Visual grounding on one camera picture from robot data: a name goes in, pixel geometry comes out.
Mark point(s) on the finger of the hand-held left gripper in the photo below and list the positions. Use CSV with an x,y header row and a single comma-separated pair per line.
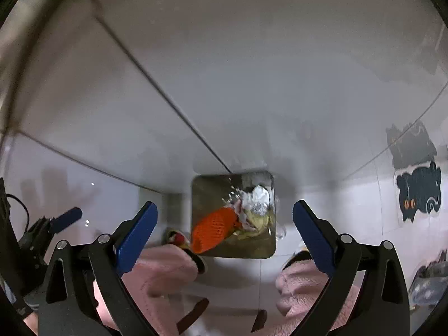
x,y
68,216

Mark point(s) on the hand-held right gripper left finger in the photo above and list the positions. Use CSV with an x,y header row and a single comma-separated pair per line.
x,y
138,238

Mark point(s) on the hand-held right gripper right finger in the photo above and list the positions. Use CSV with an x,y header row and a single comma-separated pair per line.
x,y
315,238

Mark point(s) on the yellow paper wrapper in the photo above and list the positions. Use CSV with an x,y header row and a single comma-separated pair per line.
x,y
252,225

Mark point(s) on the aluminium foil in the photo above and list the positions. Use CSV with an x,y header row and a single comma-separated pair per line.
x,y
257,199

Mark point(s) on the orange foam net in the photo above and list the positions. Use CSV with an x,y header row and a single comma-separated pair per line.
x,y
213,229

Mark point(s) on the steel bin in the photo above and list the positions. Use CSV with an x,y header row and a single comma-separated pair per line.
x,y
206,189

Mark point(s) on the person's left forearm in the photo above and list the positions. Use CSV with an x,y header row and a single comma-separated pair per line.
x,y
31,323

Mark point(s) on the person's right slipper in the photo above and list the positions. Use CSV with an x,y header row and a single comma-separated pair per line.
x,y
297,257

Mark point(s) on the person's slipper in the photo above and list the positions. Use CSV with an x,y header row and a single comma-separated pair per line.
x,y
178,239
297,257

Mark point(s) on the person's left slipper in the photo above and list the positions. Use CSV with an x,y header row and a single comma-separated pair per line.
x,y
178,239

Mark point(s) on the black cat sticker orange eyes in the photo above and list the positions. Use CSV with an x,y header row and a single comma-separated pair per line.
x,y
418,189

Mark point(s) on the grey patterned mat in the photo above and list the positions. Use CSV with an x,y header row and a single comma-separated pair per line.
x,y
428,280

